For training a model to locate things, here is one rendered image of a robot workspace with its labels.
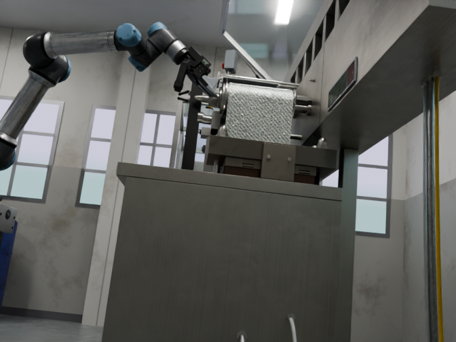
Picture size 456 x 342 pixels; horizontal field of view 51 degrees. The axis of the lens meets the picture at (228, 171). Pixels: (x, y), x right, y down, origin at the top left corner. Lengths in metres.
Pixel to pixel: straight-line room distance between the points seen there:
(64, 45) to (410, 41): 1.21
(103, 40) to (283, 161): 0.78
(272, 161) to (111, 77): 4.40
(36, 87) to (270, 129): 0.92
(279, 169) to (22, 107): 1.05
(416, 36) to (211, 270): 0.78
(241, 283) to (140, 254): 0.29
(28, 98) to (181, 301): 1.05
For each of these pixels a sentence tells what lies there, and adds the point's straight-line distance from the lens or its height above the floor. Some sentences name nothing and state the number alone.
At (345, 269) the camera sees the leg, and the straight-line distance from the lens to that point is 1.83.
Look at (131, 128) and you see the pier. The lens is 5.31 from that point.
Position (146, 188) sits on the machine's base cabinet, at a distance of 1.37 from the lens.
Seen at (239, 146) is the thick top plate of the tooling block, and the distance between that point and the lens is 1.47.
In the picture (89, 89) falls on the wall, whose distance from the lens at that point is 5.72.
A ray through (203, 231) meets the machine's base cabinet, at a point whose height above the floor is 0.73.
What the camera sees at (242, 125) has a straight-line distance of 1.69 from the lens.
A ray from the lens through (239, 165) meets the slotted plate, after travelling 1.46.
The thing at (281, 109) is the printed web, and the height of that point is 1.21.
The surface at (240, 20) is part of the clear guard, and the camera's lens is 2.62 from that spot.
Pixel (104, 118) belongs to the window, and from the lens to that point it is 5.53.
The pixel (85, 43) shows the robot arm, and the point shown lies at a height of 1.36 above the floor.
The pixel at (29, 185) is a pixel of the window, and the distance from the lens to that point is 5.59.
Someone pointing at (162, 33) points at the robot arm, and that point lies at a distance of 1.87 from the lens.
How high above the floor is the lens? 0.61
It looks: 12 degrees up
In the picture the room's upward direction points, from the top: 6 degrees clockwise
